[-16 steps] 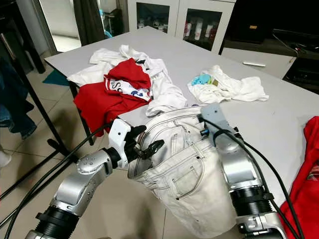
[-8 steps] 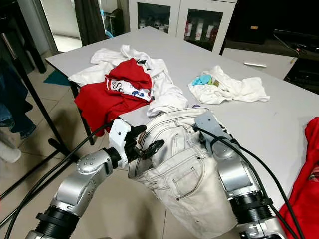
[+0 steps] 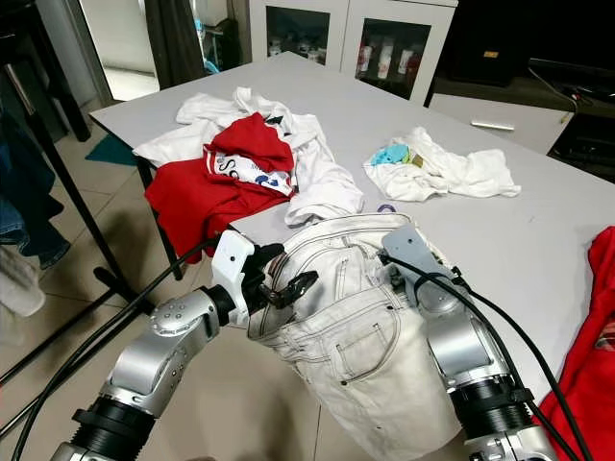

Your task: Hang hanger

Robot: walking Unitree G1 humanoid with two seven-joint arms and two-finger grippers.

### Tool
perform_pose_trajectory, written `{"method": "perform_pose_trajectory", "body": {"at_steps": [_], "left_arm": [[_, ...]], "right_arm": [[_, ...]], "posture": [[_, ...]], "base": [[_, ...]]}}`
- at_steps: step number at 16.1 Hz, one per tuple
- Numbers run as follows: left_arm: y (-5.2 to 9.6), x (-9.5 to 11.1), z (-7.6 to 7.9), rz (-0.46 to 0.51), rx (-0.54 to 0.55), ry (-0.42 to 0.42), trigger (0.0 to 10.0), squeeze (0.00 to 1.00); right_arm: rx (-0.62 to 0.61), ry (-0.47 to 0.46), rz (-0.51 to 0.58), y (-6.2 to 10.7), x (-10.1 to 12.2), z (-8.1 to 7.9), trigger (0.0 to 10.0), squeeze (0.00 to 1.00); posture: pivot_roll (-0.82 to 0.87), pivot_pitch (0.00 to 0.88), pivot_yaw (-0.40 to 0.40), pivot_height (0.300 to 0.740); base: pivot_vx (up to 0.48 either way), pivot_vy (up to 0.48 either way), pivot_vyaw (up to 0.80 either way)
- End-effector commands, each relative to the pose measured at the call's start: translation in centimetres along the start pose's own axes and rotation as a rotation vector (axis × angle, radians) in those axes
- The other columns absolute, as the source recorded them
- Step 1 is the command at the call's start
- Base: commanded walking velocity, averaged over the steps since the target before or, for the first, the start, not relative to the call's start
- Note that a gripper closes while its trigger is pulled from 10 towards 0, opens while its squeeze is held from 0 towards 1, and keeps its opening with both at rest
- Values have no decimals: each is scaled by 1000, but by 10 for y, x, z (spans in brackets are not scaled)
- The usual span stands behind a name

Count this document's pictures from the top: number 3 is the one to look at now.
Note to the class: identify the white drawer unit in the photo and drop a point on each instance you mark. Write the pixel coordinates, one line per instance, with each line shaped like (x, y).
(500, 120)

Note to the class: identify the purple plastic clothes hanger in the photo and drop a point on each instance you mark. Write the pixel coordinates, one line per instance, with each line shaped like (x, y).
(385, 207)

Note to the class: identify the glass balcony door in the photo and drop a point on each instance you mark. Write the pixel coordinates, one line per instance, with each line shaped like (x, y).
(120, 43)

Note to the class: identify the clothes rack frame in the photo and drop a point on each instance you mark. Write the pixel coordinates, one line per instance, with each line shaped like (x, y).
(72, 211)

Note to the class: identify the cream denim jacket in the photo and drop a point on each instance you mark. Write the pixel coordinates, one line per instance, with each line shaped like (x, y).
(356, 365)

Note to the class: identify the dark grey curtain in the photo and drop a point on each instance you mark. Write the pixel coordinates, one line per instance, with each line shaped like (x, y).
(173, 43)

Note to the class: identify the red polo shirt plaid trim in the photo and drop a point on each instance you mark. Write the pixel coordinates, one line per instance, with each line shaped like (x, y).
(586, 375)

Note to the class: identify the tall black cabinet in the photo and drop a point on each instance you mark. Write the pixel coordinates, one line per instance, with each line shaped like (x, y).
(509, 38)

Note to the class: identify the black table leg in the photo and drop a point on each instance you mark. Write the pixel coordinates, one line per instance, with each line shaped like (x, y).
(159, 216)

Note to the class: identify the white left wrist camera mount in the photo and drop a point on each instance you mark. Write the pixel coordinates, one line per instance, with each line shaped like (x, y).
(233, 259)

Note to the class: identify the teal floor mat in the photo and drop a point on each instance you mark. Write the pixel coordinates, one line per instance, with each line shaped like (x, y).
(110, 151)

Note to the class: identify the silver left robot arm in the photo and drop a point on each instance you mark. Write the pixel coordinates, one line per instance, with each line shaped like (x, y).
(173, 351)

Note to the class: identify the white long-sleeve shirt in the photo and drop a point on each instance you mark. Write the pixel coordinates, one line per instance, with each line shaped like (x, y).
(332, 187)

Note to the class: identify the red sweater with white band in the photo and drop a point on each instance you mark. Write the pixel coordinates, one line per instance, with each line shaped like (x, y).
(192, 206)

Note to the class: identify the white cabinet with glass doors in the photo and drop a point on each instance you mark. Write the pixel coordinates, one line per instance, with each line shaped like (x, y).
(346, 29)

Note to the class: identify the black low TV bench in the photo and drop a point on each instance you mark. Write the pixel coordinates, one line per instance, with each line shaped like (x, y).
(577, 115)

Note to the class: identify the person leg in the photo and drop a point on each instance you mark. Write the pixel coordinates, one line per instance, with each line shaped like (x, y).
(19, 279)

